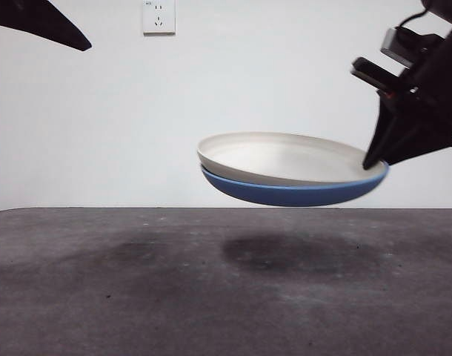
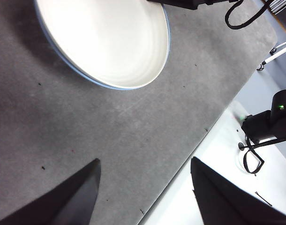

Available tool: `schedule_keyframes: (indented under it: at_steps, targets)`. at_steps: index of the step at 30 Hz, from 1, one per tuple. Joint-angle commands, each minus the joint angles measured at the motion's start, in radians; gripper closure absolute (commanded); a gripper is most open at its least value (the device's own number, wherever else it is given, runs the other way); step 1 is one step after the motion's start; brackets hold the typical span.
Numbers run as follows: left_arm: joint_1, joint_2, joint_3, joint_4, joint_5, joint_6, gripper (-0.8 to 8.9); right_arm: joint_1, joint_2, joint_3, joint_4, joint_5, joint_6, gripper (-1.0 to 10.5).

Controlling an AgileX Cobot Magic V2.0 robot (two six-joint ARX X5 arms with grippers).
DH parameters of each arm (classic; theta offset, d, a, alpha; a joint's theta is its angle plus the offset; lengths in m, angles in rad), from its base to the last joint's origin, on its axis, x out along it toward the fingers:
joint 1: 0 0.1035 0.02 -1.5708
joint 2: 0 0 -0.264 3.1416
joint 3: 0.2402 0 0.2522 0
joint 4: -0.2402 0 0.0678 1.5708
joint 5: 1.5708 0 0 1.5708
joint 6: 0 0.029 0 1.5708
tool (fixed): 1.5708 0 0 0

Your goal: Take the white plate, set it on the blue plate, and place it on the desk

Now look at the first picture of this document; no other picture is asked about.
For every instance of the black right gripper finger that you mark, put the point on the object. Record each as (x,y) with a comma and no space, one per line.
(418,142)
(387,130)

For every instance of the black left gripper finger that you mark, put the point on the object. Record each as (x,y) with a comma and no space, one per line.
(37,22)

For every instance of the white round plate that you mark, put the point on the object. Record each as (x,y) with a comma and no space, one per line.
(285,159)

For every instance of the blue round plate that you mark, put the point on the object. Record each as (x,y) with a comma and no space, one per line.
(285,194)

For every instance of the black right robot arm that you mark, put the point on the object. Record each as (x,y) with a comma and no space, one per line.
(446,11)

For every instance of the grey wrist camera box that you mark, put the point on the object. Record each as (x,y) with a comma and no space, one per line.
(392,44)

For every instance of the white wall socket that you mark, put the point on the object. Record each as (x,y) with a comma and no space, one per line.
(159,18)

